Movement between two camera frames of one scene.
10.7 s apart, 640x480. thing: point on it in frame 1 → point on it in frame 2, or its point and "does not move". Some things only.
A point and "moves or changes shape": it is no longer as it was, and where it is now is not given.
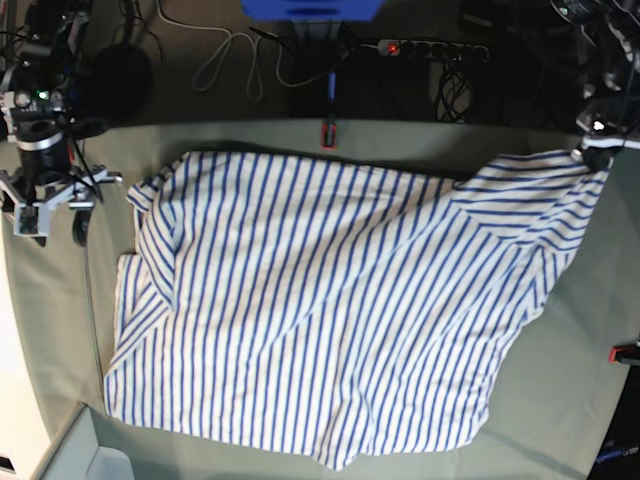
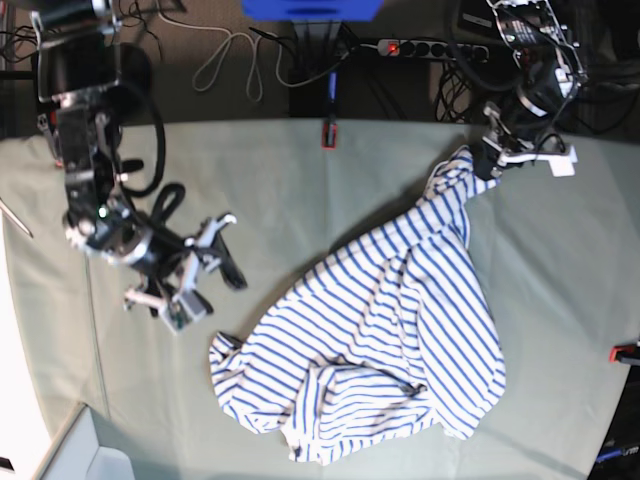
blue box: (312, 10) does not move
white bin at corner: (77, 455) does not move
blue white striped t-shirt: (333, 313) moves or changes shape
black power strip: (421, 48) does not move
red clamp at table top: (329, 127) does not move
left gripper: (79, 194) → (211, 237)
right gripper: (607, 125) → (503, 148)
